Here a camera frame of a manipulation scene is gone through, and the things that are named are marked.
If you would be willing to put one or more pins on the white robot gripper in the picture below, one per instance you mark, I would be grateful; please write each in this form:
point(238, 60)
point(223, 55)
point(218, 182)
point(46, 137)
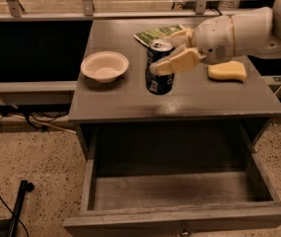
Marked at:
point(213, 39)

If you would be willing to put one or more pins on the dark blue pepsi can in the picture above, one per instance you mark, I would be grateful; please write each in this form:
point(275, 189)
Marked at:
point(158, 85)

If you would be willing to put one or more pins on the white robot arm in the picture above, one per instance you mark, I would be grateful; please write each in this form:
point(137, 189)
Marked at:
point(257, 32)

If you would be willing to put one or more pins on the open grey top drawer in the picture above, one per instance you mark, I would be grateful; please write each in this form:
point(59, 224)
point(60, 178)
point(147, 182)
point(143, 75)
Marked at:
point(147, 180)

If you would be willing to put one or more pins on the green chip bag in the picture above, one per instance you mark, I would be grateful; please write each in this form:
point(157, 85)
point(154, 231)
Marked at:
point(148, 36)

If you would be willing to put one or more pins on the yellow sponge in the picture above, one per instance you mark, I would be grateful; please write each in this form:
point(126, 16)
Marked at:
point(232, 70)

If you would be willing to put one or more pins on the white paper bowl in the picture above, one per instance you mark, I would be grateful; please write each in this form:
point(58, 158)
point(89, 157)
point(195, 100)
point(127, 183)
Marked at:
point(104, 66)

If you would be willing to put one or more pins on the black chair leg base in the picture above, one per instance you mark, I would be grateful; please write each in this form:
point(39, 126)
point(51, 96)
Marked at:
point(8, 227)

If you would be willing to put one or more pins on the metal drawer handle knob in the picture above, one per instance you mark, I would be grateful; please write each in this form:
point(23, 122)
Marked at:
point(184, 232)

